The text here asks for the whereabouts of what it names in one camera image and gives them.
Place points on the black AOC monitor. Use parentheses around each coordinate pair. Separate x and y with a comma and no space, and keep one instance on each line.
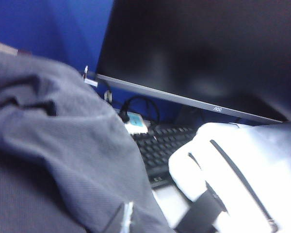
(184,48)

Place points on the white box with teal label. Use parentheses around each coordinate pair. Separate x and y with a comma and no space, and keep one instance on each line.
(135,122)

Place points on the gray clothes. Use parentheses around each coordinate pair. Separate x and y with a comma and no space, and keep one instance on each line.
(63,145)

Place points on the gray blue backpack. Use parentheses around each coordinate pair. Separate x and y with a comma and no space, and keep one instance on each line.
(245,174)

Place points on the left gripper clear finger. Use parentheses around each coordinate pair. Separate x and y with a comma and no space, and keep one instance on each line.
(128,218)

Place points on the black keyboard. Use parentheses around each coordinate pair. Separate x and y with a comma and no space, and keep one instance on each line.
(162,148)

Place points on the tan cardboard box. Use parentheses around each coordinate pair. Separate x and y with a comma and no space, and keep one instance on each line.
(7,47)

